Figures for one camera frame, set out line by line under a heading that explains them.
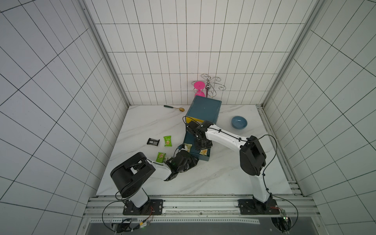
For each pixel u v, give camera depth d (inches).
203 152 36.0
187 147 34.6
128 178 17.7
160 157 35.4
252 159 20.1
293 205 26.4
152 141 38.2
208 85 37.2
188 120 33.4
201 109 35.3
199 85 36.5
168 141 38.4
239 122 42.0
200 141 29.3
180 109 46.5
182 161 27.2
